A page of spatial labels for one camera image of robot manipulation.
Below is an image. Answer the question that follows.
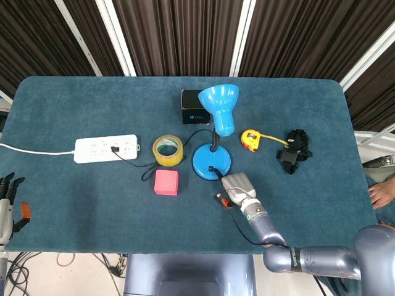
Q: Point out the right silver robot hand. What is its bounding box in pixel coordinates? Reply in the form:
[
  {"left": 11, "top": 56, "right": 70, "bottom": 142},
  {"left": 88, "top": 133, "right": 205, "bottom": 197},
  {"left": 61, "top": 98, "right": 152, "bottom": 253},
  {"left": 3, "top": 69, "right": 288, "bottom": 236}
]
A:
[{"left": 210, "top": 166, "right": 257, "bottom": 210}]

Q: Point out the dark brown curtain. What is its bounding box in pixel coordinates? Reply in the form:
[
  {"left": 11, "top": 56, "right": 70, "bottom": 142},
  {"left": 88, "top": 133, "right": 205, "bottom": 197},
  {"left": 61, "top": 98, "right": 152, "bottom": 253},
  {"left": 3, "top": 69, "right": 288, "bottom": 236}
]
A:
[{"left": 0, "top": 0, "right": 395, "bottom": 133}]

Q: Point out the black strap clip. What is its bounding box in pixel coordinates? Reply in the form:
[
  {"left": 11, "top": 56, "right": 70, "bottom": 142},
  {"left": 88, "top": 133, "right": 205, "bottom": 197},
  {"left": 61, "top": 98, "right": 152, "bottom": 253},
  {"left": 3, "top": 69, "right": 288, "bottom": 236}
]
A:
[{"left": 275, "top": 128, "right": 314, "bottom": 175}]

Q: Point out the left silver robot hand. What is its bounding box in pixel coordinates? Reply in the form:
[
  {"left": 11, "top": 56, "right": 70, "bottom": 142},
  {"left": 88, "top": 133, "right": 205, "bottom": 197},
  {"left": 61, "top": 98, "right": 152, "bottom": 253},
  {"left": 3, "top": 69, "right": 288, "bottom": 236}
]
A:
[{"left": 0, "top": 171, "right": 32, "bottom": 246}]

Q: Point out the yellow packing tape roll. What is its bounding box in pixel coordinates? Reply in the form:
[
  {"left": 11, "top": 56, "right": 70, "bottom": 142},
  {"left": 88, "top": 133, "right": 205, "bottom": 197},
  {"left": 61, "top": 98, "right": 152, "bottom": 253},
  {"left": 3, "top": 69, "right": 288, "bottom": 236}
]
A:
[{"left": 152, "top": 134, "right": 185, "bottom": 168}]

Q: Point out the black power cord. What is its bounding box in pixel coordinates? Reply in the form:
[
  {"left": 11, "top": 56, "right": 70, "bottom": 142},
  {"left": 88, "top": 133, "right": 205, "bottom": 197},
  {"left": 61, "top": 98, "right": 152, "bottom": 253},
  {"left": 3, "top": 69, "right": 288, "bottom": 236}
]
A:
[{"left": 110, "top": 128, "right": 217, "bottom": 183}]

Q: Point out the yellow tape measure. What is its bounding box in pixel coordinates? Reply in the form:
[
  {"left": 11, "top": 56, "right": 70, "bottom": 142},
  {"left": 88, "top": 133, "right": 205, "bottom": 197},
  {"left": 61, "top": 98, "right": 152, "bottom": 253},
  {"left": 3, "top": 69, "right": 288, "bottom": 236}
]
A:
[{"left": 241, "top": 129, "right": 291, "bottom": 152}]

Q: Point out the white power strip cable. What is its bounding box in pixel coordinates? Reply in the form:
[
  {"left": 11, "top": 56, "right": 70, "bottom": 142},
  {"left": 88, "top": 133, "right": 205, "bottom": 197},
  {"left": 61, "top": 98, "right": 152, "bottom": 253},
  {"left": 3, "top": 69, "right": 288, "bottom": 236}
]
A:
[{"left": 0, "top": 142, "right": 77, "bottom": 156}]

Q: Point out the black floor cable with plug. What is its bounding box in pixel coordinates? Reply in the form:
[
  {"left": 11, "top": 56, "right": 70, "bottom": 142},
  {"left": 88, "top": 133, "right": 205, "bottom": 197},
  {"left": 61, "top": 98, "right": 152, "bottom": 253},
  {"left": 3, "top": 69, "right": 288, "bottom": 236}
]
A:
[{"left": 91, "top": 252, "right": 128, "bottom": 296}]

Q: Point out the blue gooseneck desk lamp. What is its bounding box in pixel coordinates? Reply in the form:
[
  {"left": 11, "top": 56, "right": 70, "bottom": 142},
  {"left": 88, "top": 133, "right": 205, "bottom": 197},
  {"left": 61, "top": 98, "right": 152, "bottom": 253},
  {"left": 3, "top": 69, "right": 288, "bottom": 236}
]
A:
[{"left": 191, "top": 84, "right": 240, "bottom": 181}]

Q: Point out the blue fabric table cloth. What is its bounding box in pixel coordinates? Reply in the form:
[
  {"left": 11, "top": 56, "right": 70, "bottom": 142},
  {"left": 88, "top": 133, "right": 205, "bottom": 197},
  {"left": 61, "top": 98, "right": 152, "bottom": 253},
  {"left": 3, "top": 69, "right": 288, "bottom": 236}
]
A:
[{"left": 4, "top": 76, "right": 379, "bottom": 255}]

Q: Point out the grey robot torso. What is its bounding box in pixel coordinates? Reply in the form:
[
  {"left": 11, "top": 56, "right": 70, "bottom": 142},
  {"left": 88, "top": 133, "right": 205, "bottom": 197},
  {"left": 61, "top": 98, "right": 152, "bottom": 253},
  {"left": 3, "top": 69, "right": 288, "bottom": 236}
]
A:
[{"left": 123, "top": 253, "right": 257, "bottom": 296}]

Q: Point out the pale looped floor cable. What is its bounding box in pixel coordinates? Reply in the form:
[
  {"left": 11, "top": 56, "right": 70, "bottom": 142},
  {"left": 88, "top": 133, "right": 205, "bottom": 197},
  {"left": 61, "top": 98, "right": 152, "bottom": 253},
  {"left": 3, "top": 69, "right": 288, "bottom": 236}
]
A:
[{"left": 56, "top": 252, "right": 77, "bottom": 268}]

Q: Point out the bystander bare hand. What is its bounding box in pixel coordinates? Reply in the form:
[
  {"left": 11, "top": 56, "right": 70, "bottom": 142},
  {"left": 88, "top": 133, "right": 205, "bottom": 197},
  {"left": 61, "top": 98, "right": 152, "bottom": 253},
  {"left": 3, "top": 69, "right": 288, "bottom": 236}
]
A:
[{"left": 368, "top": 180, "right": 395, "bottom": 210}]

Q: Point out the red foam cube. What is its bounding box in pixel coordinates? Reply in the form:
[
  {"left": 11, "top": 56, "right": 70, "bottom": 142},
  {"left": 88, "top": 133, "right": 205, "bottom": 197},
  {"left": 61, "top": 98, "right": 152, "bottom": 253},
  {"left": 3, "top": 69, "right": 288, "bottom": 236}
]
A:
[{"left": 153, "top": 170, "right": 181, "bottom": 197}]

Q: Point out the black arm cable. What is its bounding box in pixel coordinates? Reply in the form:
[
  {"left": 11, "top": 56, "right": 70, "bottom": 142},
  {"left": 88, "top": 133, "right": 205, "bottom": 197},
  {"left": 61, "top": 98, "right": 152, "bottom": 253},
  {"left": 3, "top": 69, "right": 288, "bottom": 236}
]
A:
[{"left": 227, "top": 208, "right": 326, "bottom": 296}]

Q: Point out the white power strip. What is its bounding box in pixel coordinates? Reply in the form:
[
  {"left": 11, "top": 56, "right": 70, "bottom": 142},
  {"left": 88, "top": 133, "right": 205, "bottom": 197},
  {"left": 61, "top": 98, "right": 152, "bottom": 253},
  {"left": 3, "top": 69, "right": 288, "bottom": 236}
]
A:
[{"left": 73, "top": 134, "right": 141, "bottom": 164}]

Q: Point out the black cardboard box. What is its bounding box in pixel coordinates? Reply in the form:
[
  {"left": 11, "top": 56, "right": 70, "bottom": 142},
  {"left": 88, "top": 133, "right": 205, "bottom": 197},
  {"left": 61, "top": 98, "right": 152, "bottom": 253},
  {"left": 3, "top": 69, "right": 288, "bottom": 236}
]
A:
[{"left": 180, "top": 89, "right": 214, "bottom": 125}]

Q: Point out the white metal frame post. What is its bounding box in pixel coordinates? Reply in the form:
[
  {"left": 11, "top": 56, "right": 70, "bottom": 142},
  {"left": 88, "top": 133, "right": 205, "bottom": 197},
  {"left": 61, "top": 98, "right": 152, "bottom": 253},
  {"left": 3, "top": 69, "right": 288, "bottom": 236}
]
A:
[
  {"left": 230, "top": 0, "right": 257, "bottom": 77},
  {"left": 339, "top": 21, "right": 395, "bottom": 92},
  {"left": 95, "top": 0, "right": 136, "bottom": 77},
  {"left": 54, "top": 0, "right": 102, "bottom": 77}
]

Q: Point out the black floor cable bundle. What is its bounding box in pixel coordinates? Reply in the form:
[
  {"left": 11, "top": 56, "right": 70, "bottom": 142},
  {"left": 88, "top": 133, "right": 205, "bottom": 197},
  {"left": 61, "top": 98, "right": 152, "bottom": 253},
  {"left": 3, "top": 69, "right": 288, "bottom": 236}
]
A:
[{"left": 5, "top": 252, "right": 43, "bottom": 296}]

